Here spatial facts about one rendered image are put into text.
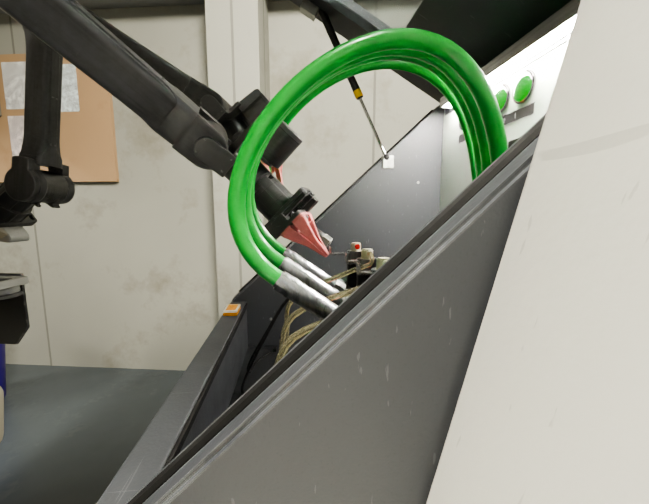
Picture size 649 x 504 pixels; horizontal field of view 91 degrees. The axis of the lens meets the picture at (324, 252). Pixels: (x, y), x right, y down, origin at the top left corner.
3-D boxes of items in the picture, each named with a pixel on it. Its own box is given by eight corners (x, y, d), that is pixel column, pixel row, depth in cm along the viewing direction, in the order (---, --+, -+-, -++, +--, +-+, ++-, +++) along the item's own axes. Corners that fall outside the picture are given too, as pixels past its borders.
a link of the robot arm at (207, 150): (192, 136, 50) (187, 152, 43) (238, 76, 48) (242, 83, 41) (253, 183, 57) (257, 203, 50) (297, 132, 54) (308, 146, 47)
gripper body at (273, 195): (309, 195, 47) (274, 159, 47) (263, 243, 49) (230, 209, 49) (317, 196, 53) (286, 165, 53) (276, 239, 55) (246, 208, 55)
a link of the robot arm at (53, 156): (52, 14, 77) (6, -17, 67) (105, 18, 75) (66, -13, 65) (46, 202, 81) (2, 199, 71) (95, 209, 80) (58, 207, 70)
